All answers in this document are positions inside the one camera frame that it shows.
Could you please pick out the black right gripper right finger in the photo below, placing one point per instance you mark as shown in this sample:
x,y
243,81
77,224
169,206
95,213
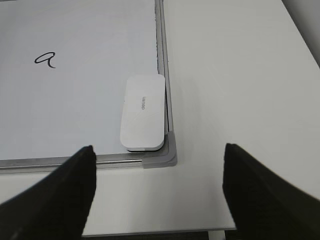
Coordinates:
x,y
263,205

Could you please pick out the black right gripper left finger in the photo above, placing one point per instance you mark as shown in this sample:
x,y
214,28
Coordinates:
x,y
55,208

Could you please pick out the white board eraser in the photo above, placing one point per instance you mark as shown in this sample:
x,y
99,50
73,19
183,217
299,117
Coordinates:
x,y
143,116

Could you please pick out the white board with grey frame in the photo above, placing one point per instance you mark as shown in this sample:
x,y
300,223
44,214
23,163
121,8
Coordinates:
x,y
64,67

